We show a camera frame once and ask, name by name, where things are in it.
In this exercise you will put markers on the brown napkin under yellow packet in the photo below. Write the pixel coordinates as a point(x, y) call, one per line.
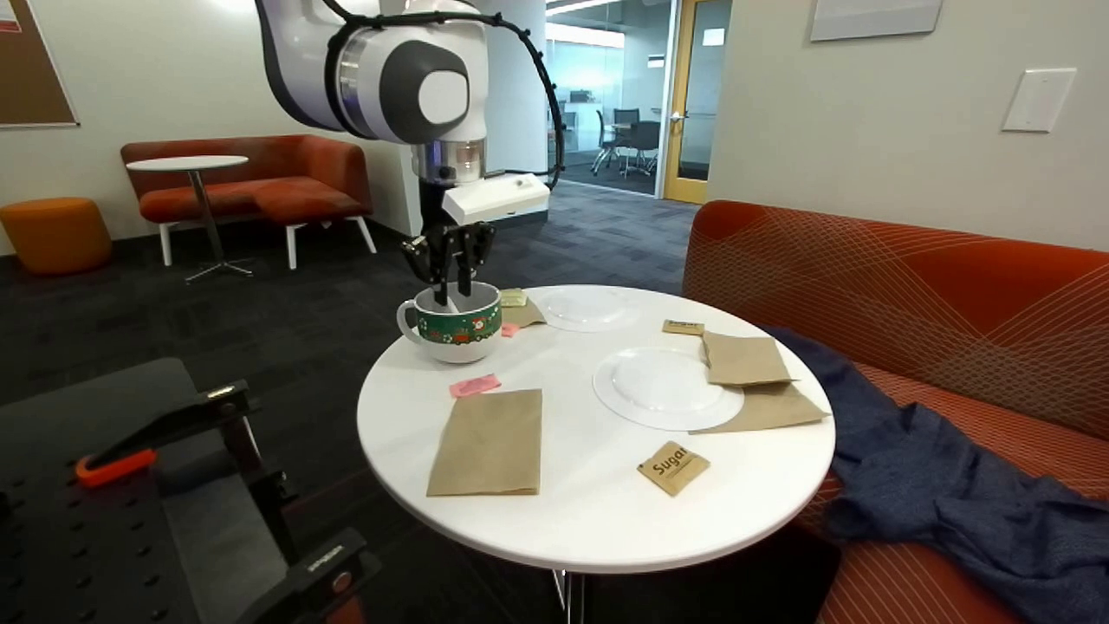
point(523, 317)

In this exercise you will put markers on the black office chair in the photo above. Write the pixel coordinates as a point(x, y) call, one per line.
point(629, 126)

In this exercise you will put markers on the large white plate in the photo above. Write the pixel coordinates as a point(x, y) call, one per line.
point(659, 393)

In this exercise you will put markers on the white framed wall picture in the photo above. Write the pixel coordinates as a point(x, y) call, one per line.
point(870, 19)

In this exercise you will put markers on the white mug with green band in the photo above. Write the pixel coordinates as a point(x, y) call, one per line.
point(454, 333)

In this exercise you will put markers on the brown wall board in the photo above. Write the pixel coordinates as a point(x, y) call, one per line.
point(29, 71)

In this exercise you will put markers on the blue cloth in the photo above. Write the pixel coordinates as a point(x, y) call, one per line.
point(957, 487)

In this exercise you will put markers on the orange round ottoman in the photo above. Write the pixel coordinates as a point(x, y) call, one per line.
point(52, 238)

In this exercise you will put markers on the orange bench sofa white legs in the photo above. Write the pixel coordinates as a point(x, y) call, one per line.
point(280, 185)

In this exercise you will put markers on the pink sweetener packet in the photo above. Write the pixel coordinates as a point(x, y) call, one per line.
point(477, 387)
point(512, 331)

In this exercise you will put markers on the orange patterned sofa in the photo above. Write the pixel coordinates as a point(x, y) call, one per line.
point(924, 301)

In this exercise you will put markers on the yellow sweetener packet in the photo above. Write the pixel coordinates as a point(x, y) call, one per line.
point(514, 301)

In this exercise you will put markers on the white wall panel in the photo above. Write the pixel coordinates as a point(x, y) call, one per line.
point(1039, 100)

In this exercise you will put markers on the black perforated cart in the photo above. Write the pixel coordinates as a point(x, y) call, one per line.
point(71, 532)

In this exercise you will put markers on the wooden frame glass door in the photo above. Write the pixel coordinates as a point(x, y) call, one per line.
point(674, 105)

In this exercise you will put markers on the black metal stand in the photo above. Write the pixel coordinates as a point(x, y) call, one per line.
point(270, 498)

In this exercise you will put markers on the metal table pedestal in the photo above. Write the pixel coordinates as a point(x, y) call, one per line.
point(572, 594)

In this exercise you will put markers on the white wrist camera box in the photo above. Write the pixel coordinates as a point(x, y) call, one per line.
point(496, 200)

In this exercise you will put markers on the small round white side table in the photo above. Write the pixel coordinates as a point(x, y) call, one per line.
point(193, 163)

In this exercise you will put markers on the brown sugar packet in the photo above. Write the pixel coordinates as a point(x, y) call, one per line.
point(674, 468)
point(681, 328)

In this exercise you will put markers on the brown napkin under large plate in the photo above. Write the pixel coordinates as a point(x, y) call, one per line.
point(780, 407)

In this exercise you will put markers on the folded brown napkin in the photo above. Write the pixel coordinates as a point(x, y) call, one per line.
point(746, 363)

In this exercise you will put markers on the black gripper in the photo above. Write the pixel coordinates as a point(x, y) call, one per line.
point(430, 209)

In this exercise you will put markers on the flat brown paper napkin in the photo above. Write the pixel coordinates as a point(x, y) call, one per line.
point(485, 444)

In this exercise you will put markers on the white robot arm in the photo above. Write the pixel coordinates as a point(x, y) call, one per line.
point(348, 71)

